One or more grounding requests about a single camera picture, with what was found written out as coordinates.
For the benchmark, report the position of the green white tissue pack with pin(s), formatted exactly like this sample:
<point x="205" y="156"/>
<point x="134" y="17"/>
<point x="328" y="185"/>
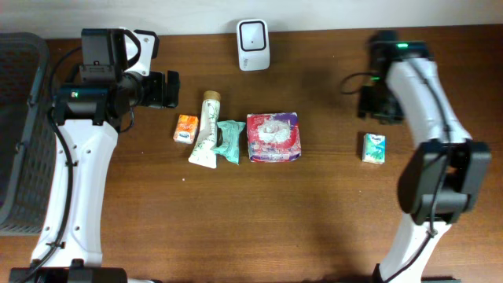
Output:
<point x="374" y="149"/>

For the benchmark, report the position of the white barcode scanner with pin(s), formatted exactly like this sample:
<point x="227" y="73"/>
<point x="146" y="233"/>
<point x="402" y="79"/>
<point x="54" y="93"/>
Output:
<point x="253" y="45"/>

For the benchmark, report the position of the red purple tissue pack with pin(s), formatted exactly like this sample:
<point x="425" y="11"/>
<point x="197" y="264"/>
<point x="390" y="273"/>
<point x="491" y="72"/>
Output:
<point x="273" y="137"/>

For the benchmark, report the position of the teal packet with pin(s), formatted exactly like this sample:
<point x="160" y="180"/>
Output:
<point x="230" y="145"/>

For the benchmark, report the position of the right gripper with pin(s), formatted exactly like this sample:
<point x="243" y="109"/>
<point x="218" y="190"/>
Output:
<point x="384" y="114"/>

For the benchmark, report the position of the white tube with cork cap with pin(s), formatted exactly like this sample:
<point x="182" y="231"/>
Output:
<point x="203" y="153"/>

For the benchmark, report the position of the grey plastic mesh basket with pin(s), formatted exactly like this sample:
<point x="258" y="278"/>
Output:
<point x="28" y="146"/>

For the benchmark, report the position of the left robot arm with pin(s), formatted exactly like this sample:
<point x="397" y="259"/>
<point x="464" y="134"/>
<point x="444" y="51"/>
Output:
<point x="57" y="140"/>

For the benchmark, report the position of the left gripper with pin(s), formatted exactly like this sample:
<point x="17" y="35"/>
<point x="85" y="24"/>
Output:
<point x="156" y="94"/>

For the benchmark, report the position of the orange tissue pack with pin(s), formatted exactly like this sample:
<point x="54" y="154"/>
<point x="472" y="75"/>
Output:
<point x="186" y="128"/>

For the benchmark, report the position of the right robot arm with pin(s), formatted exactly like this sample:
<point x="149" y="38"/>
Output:
<point x="443" y="178"/>

